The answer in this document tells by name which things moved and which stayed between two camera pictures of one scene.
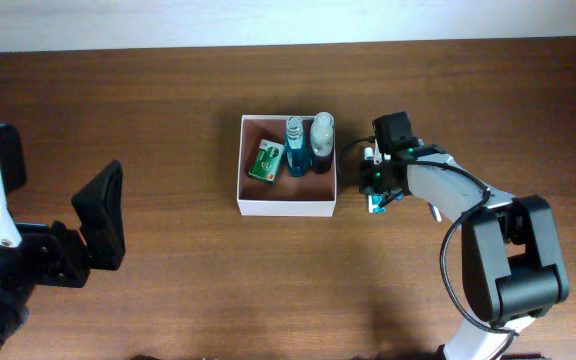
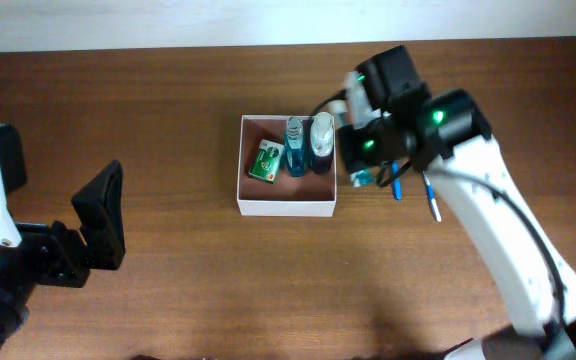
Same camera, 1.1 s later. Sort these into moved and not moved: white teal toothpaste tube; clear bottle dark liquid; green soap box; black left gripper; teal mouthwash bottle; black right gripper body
Moved: black right gripper body; white teal toothpaste tube
Not moved: black left gripper; clear bottle dark liquid; teal mouthwash bottle; green soap box
